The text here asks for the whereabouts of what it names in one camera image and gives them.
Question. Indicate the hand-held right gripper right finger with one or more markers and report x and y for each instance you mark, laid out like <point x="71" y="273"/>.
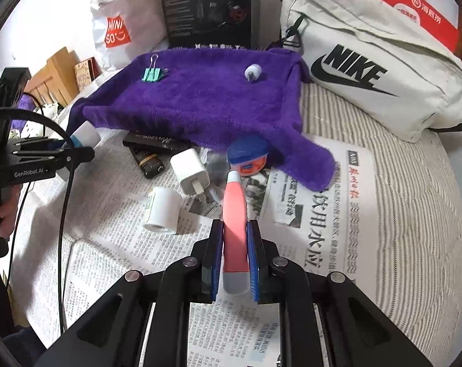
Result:
<point x="254" y="265"/>

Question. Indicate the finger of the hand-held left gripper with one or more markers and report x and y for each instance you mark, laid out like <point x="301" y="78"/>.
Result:
<point x="78" y="155"/>
<point x="44" y="143"/>

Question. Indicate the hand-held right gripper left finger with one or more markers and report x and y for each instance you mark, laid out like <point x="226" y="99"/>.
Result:
<point x="215" y="262"/>

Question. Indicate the white tube with blue band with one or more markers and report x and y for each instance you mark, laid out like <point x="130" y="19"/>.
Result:
<point x="87" y="132"/>

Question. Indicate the pink tube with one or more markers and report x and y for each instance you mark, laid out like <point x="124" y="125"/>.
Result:
<point x="235" y="218"/>

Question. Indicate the black tube with gold print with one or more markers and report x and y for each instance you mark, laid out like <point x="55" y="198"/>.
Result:
<point x="150" y="162"/>

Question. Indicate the white cylindrical bottle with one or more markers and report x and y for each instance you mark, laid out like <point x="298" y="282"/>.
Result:
<point x="164" y="206"/>

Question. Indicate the long black tube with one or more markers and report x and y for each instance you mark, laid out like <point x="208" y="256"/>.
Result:
<point x="158" y="141"/>

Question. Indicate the small clear bottle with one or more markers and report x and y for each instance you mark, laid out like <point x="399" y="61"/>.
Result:
<point x="217" y="166"/>

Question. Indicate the white charger plug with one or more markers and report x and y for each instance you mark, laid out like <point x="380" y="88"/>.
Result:
<point x="187" y="168"/>

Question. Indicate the blue lidded jar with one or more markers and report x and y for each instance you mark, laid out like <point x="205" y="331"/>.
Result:
<point x="246" y="153"/>

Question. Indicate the person's left hand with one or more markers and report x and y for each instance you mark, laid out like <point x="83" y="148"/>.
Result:
<point x="7" y="214"/>

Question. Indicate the newspaper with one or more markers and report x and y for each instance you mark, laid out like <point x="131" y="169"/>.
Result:
<point x="311" y="214"/>

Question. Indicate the brown patterned box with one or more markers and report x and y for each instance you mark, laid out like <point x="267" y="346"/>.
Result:
<point x="86" y="72"/>

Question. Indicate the green binder clip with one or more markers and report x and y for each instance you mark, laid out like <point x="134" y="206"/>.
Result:
<point x="152" y="74"/>

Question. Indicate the purple towel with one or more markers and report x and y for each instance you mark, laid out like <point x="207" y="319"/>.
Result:
<point x="200" y="99"/>

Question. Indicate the white shopping bag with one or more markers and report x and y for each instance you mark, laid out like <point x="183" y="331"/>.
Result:
<point x="139" y="19"/>

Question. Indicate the striped bed cover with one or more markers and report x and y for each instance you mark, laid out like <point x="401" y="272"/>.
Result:
<point x="406" y="218"/>

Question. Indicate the person's dark clothing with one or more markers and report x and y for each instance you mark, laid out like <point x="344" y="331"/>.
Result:
<point x="9" y="336"/>

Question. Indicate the black product box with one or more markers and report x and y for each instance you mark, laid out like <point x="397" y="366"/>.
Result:
<point x="200" y="7"/>

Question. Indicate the small white cap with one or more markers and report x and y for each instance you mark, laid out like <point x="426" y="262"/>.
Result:
<point x="252" y="72"/>

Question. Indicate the white sling bag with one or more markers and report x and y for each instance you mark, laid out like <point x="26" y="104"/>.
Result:
<point x="353" y="26"/>

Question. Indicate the large red box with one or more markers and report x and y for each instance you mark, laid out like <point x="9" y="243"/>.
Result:
<point x="425" y="19"/>

